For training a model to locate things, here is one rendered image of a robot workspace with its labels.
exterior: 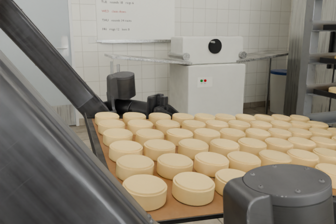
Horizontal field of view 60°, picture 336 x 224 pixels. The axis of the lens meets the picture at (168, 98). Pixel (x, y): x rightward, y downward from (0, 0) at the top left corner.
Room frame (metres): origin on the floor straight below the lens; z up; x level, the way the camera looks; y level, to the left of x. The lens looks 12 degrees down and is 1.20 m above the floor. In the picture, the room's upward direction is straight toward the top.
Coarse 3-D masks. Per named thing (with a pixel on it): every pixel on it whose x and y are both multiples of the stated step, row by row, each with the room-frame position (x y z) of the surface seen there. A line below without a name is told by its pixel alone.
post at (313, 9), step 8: (312, 0) 0.84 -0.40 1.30; (320, 0) 0.84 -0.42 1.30; (312, 8) 0.84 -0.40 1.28; (320, 8) 0.84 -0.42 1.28; (312, 16) 0.84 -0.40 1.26; (320, 16) 0.84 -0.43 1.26; (304, 24) 0.86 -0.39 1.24; (304, 32) 0.86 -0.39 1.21; (312, 32) 0.84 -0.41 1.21; (304, 40) 0.85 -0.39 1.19; (312, 40) 0.84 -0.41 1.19; (304, 48) 0.85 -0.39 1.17; (312, 48) 0.84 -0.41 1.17; (304, 56) 0.85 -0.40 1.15; (304, 64) 0.85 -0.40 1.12; (312, 64) 0.84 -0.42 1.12; (304, 72) 0.84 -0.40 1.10; (312, 72) 0.84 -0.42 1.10; (304, 80) 0.84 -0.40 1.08; (312, 80) 0.84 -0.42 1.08; (304, 88) 0.84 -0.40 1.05; (304, 96) 0.84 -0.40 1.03; (296, 104) 0.86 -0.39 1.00; (304, 104) 0.83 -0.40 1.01; (296, 112) 0.86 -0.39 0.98; (304, 112) 0.84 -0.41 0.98
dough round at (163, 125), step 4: (160, 120) 0.58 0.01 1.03; (164, 120) 0.58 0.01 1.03; (168, 120) 0.58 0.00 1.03; (172, 120) 0.59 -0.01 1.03; (156, 124) 0.56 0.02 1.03; (160, 124) 0.55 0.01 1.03; (164, 124) 0.55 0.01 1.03; (168, 124) 0.55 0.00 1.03; (172, 124) 0.56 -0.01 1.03; (176, 124) 0.56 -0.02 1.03; (156, 128) 0.56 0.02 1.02; (160, 128) 0.55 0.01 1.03; (164, 128) 0.55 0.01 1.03; (168, 128) 0.54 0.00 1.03; (164, 132) 0.54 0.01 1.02
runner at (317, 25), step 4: (312, 20) 0.83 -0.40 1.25; (316, 20) 0.84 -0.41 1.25; (320, 20) 0.84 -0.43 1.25; (324, 20) 0.84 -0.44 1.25; (328, 20) 0.85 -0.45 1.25; (332, 20) 0.85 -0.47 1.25; (312, 24) 0.83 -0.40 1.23; (316, 24) 0.84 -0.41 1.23; (320, 24) 0.84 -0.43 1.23; (324, 24) 0.85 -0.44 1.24; (312, 28) 0.83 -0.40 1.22; (316, 28) 0.84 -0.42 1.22; (320, 28) 0.84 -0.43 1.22
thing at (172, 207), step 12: (120, 120) 0.62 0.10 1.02; (96, 132) 0.52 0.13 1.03; (108, 156) 0.41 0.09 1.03; (108, 168) 0.37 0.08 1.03; (192, 168) 0.39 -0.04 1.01; (120, 180) 0.34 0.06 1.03; (168, 180) 0.35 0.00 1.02; (168, 192) 0.32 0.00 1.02; (216, 192) 0.33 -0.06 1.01; (168, 204) 0.29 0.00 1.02; (180, 204) 0.29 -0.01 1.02; (216, 204) 0.30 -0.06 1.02; (156, 216) 0.27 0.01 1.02; (168, 216) 0.27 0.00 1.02; (180, 216) 0.27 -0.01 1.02
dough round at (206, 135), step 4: (200, 128) 0.54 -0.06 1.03; (204, 128) 0.55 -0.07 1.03; (208, 128) 0.55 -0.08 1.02; (196, 132) 0.52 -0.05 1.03; (200, 132) 0.52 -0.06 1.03; (204, 132) 0.52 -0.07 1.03; (208, 132) 0.52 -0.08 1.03; (212, 132) 0.52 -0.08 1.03; (216, 132) 0.53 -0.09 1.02; (196, 136) 0.52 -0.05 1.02; (200, 136) 0.51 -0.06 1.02; (204, 136) 0.51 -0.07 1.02; (208, 136) 0.50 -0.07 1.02; (212, 136) 0.51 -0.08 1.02; (216, 136) 0.51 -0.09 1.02; (204, 140) 0.51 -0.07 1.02; (208, 140) 0.50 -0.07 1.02; (208, 144) 0.50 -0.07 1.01
